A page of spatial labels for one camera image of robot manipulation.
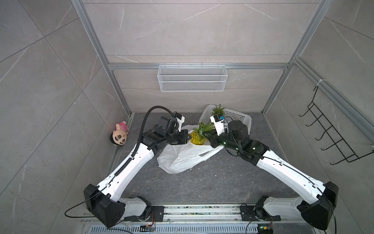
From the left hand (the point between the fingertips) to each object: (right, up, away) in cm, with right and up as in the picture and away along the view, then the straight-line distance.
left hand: (193, 135), depth 71 cm
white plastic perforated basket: (+30, +12, +39) cm, 50 cm away
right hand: (+6, +1, -1) cm, 6 cm away
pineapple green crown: (+18, +15, +24) cm, 33 cm away
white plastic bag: (-8, -12, +1) cm, 14 cm away
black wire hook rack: (+64, -7, -13) cm, 66 cm away
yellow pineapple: (+2, -1, -2) cm, 3 cm away
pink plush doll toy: (-50, -3, +25) cm, 56 cm away
